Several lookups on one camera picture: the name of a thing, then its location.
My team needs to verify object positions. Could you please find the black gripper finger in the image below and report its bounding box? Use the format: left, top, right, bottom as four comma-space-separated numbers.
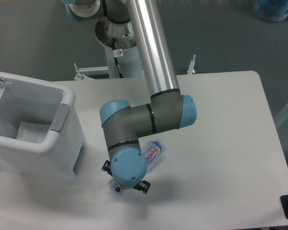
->
101, 160, 112, 174
133, 180, 151, 194

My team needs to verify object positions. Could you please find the clear plastic water bottle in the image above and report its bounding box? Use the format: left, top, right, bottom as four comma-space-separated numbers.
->
108, 139, 163, 194

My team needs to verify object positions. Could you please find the white plastic packaging bag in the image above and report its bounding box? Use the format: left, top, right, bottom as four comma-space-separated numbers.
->
16, 121, 50, 144

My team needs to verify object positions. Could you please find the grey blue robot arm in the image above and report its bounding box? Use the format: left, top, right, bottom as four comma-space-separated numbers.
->
63, 0, 197, 193

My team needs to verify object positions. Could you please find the white trash can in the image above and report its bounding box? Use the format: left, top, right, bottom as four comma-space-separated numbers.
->
0, 72, 86, 183

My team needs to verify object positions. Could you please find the blue plastic bag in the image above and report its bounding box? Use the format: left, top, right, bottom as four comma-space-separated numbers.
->
253, 0, 288, 23

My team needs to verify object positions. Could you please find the white metal base frame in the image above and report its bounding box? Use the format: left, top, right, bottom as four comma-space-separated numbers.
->
73, 54, 197, 81

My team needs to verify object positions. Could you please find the black cable on pedestal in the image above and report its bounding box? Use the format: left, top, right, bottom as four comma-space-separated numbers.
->
111, 37, 124, 79

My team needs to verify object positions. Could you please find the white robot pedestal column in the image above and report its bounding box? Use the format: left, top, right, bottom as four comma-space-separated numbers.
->
95, 17, 143, 79

